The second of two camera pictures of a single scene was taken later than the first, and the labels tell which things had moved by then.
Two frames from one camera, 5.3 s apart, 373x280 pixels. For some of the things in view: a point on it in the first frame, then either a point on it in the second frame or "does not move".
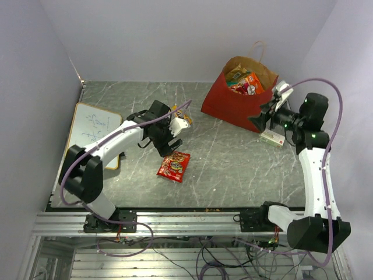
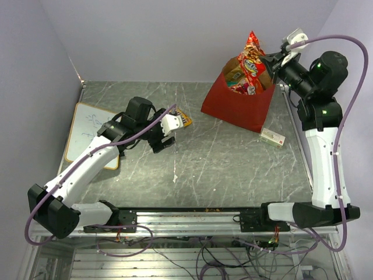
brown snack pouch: (233, 77) does not move
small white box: (273, 138) does not move
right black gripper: (260, 121) → (274, 62)
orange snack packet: (253, 80) does not move
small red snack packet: (175, 165) → (250, 62)
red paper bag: (235, 109) does not move
